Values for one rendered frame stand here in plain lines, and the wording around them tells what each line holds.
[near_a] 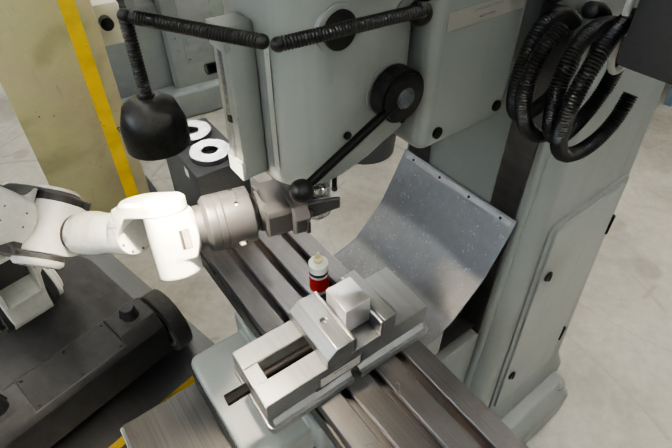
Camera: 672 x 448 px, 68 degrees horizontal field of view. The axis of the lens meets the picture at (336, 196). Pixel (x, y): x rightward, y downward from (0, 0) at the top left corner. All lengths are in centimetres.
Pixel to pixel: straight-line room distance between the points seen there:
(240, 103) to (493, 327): 88
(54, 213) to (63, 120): 161
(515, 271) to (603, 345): 126
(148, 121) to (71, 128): 198
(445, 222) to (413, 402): 39
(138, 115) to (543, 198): 73
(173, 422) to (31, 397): 46
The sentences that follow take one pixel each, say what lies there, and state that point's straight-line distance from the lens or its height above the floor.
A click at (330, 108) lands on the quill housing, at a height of 146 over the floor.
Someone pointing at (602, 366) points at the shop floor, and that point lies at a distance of 230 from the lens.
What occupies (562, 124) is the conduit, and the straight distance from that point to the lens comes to 66.
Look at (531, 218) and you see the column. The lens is 104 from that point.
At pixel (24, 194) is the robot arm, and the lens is 92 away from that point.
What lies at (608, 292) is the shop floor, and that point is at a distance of 257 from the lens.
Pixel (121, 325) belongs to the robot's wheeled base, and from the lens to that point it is 152.
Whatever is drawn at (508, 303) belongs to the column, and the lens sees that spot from 122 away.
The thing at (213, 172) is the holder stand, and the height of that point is 112.
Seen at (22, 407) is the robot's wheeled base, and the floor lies 61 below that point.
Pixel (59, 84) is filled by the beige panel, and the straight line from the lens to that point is 245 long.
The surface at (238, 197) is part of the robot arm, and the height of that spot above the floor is 128.
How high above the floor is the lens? 175
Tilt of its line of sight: 40 degrees down
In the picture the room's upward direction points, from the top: straight up
